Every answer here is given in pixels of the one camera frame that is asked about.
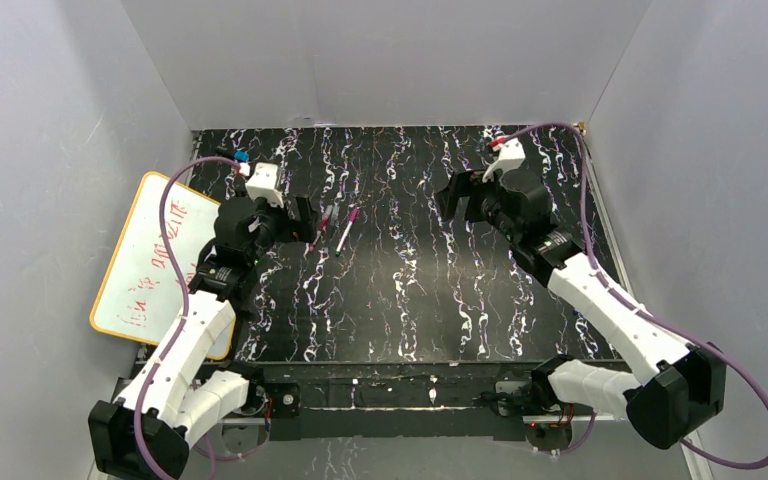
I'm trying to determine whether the blue capped black marker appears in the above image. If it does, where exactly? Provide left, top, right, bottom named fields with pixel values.
left=215, top=146, right=250, bottom=163

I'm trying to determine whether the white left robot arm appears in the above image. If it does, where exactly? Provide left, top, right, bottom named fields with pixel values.
left=88, top=196, right=321, bottom=479

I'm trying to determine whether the magenta pen cap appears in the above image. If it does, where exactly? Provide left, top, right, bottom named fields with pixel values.
left=348, top=207, right=360, bottom=224

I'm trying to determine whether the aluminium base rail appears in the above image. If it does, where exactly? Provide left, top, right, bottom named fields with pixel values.
left=92, top=374, right=713, bottom=480

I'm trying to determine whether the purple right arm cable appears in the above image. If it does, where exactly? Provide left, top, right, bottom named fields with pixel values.
left=489, top=121, right=768, bottom=472

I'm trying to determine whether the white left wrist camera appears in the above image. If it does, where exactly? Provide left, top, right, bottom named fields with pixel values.
left=245, top=162, right=285, bottom=208

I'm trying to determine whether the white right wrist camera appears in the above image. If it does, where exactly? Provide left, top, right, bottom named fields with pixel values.
left=482, top=137, right=525, bottom=183

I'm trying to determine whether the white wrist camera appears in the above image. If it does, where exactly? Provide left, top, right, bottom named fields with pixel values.
left=482, top=137, right=525, bottom=183
left=245, top=162, right=285, bottom=208

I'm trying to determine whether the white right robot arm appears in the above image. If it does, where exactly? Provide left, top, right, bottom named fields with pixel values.
left=435, top=169, right=726, bottom=449

